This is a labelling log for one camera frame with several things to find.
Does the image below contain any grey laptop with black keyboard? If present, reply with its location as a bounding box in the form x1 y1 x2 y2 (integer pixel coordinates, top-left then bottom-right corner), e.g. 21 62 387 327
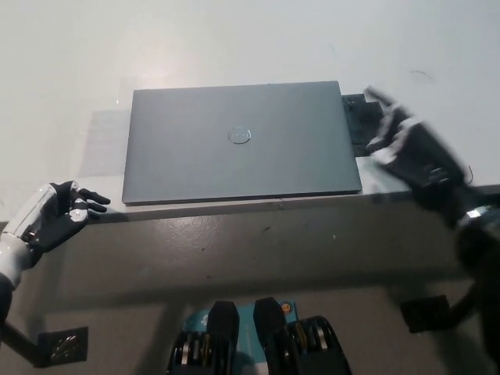
121 80 364 206

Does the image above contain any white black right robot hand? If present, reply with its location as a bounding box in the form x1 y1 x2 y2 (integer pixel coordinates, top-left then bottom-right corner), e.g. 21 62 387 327
363 85 472 193

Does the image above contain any black teal robot body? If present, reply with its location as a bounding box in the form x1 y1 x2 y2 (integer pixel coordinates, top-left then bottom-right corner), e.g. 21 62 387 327
165 297 351 375

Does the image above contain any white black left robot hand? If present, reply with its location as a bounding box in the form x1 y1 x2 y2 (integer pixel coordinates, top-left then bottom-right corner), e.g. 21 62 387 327
6 180 112 252

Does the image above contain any black table foot right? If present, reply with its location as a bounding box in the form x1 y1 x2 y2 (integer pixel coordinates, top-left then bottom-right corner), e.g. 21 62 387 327
399 295 455 334

